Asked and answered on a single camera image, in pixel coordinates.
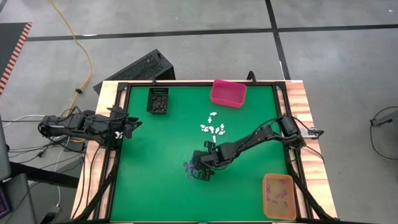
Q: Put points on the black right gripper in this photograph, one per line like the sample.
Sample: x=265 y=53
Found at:
x=208 y=158

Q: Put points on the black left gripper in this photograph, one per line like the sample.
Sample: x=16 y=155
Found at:
x=116 y=119

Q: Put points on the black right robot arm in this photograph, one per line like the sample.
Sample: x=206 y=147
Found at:
x=255 y=138

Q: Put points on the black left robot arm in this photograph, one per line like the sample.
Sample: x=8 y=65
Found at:
x=74 y=126

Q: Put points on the black slotted plastic basket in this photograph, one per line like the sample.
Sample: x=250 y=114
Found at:
x=158 y=91

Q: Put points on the black perforated computer case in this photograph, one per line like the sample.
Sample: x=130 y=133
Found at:
x=140 y=67

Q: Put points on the pink plastic bin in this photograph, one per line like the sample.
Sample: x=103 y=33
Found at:
x=228 y=93

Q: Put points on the orange plastic bin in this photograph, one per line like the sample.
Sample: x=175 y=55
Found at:
x=280 y=214

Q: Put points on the black cart leg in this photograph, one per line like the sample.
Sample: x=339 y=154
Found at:
x=46 y=177

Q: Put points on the black clamp loop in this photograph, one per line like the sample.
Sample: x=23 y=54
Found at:
x=252 y=77

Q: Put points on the wooden table board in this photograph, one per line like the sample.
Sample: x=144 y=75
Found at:
x=314 y=174

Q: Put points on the grey cart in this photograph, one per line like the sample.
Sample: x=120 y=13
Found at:
x=18 y=199

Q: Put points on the black mat orange striped edge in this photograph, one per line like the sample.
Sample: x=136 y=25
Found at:
x=9 y=46

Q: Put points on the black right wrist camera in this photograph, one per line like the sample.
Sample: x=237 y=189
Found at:
x=210 y=145

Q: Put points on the black table frame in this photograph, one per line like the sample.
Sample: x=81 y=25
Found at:
x=186 y=83

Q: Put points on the black diagonal frame strut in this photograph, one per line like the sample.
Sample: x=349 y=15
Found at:
x=99 y=189
x=308 y=193

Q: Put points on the silver mounting bracket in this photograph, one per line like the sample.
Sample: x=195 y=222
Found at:
x=312 y=133

